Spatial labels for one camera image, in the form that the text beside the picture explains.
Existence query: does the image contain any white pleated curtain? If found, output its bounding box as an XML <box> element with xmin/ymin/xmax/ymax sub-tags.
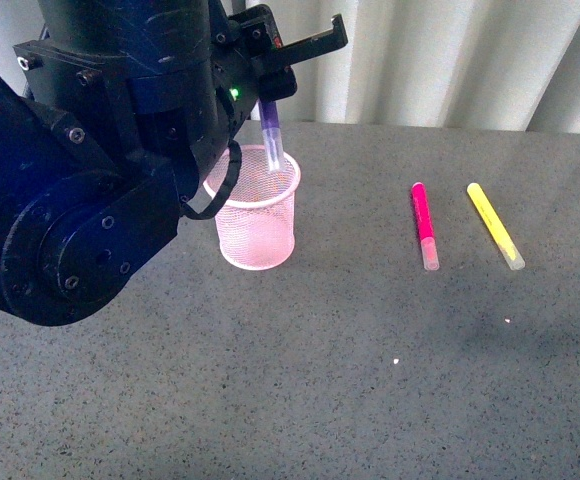
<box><xmin>0</xmin><ymin>0</ymin><xmax>580</xmax><ymax>135</ymax></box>

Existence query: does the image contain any pink highlighter pen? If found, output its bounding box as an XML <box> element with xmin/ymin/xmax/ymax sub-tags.
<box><xmin>411</xmin><ymin>182</ymin><xmax>440</xmax><ymax>271</ymax></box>

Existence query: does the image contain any pink mesh pen cup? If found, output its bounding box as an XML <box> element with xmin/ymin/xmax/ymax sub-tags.
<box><xmin>215</xmin><ymin>145</ymin><xmax>301</xmax><ymax>270</ymax></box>

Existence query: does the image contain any black flat ribbon cable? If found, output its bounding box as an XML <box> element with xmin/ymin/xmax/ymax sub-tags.
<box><xmin>179</xmin><ymin>139</ymin><xmax>244</xmax><ymax>221</ymax></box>

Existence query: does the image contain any yellow highlighter pen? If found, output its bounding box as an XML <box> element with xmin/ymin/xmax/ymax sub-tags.
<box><xmin>466</xmin><ymin>182</ymin><xmax>526</xmax><ymax>271</ymax></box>

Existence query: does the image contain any purple highlighter pen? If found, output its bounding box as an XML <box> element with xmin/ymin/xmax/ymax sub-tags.
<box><xmin>258</xmin><ymin>101</ymin><xmax>284</xmax><ymax>172</ymax></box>

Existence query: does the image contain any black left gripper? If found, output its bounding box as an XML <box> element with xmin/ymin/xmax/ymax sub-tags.
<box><xmin>209</xmin><ymin>4</ymin><xmax>348</xmax><ymax>137</ymax></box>

